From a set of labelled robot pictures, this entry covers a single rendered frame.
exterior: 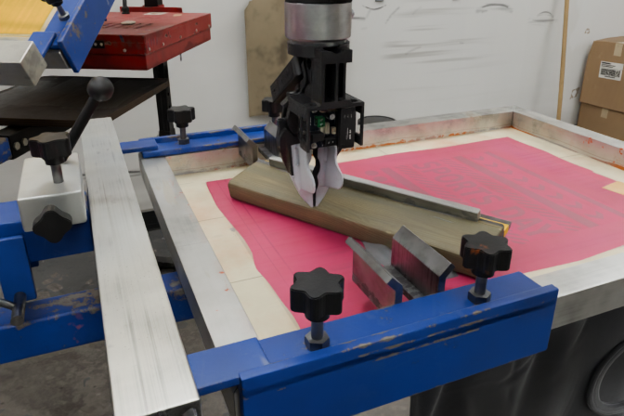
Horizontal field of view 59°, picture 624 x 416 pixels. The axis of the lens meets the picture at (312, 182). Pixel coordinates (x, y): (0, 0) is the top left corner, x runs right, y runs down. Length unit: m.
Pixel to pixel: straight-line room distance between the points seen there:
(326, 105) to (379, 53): 2.44
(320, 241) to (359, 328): 0.24
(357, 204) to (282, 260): 0.13
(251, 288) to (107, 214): 0.17
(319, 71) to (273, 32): 2.11
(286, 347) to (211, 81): 2.33
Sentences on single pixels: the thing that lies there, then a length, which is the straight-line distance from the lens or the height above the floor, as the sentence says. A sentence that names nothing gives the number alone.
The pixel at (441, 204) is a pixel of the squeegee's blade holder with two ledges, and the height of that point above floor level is 1.01.
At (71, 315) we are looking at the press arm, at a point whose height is 0.91.
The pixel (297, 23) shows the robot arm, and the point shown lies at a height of 1.22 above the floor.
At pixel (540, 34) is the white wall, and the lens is 3.72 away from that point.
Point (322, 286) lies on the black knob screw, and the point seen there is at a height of 1.06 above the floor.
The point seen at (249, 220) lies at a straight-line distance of 0.76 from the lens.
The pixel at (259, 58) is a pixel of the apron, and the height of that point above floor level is 0.83.
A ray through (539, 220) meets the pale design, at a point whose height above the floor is 0.95.
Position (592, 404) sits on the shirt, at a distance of 0.89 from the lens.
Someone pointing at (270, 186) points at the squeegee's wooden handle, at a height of 0.99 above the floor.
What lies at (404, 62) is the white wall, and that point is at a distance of 3.14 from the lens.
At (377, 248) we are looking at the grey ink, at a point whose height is 0.96.
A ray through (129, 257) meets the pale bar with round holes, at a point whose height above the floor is 1.04.
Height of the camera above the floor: 1.29
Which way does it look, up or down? 22 degrees down
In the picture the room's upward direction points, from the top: straight up
